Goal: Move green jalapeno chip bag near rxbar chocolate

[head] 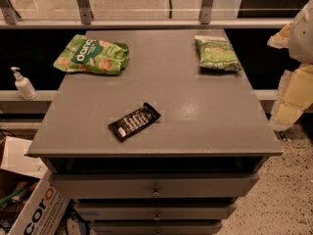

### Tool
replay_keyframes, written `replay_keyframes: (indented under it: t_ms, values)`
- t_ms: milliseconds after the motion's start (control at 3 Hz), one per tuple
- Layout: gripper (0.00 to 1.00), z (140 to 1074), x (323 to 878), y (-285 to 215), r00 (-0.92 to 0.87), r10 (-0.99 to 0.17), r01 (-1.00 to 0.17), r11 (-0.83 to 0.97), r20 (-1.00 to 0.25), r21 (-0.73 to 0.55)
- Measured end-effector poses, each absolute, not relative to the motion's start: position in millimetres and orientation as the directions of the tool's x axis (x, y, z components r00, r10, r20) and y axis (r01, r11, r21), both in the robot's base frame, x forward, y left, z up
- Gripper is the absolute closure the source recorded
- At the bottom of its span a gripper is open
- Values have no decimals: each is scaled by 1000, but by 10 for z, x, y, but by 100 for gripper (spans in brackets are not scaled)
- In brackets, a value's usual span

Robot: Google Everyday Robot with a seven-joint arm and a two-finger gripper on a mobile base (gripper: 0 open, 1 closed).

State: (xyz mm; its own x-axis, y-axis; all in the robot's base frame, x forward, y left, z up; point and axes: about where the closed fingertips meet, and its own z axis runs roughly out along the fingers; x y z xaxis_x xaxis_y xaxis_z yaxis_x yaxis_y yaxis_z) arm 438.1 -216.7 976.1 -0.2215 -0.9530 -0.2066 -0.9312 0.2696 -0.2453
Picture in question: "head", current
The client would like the white cardboard box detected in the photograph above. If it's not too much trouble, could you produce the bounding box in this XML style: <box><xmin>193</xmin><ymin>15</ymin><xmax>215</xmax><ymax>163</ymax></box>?
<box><xmin>0</xmin><ymin>136</ymin><xmax>68</xmax><ymax>235</ymax></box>

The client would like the black rxbar chocolate bar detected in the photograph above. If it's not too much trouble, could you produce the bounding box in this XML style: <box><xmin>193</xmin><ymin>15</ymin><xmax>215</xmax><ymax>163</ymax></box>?
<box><xmin>109</xmin><ymin>103</ymin><xmax>160</xmax><ymax>141</ymax></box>

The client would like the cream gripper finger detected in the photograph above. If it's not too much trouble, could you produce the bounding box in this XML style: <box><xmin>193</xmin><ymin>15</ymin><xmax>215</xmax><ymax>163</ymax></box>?
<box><xmin>269</xmin><ymin>64</ymin><xmax>313</xmax><ymax>131</ymax></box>
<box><xmin>267</xmin><ymin>23</ymin><xmax>291</xmax><ymax>49</ymax></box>

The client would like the top drawer knob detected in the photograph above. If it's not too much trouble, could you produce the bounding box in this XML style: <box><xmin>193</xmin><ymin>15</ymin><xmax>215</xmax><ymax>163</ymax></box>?
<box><xmin>151</xmin><ymin>187</ymin><xmax>161</xmax><ymax>197</ymax></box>

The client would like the green jalapeno chip bag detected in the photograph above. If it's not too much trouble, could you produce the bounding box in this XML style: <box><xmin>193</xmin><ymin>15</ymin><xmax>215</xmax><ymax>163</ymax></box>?
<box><xmin>195</xmin><ymin>35</ymin><xmax>242</xmax><ymax>71</ymax></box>

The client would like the white pump sanitizer bottle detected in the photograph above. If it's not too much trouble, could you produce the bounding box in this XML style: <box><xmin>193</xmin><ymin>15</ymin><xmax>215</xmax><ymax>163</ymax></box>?
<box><xmin>11</xmin><ymin>67</ymin><xmax>37</xmax><ymax>100</ymax></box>

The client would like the grey drawer cabinet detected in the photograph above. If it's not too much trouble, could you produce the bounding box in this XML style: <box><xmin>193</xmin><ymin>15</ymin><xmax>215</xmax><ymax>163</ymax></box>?
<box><xmin>28</xmin><ymin>29</ymin><xmax>282</xmax><ymax>235</ymax></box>

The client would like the green dang snack bag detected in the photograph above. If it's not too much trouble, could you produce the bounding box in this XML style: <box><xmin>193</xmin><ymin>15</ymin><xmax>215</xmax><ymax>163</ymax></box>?
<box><xmin>54</xmin><ymin>34</ymin><xmax>129</xmax><ymax>75</ymax></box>

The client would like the drawer knob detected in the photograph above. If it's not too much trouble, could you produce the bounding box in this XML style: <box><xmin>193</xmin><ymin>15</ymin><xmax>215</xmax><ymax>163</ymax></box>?
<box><xmin>153</xmin><ymin>213</ymin><xmax>161</xmax><ymax>221</ymax></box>
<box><xmin>151</xmin><ymin>187</ymin><xmax>161</xmax><ymax>197</ymax></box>

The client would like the black cable on floor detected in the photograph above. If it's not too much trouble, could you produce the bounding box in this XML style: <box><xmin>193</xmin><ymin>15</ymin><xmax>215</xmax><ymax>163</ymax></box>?
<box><xmin>63</xmin><ymin>201</ymin><xmax>92</xmax><ymax>235</ymax></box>

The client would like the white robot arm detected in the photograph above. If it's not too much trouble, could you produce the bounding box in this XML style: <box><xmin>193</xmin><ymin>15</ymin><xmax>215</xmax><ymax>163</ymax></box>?
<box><xmin>267</xmin><ymin>0</ymin><xmax>313</xmax><ymax>131</ymax></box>

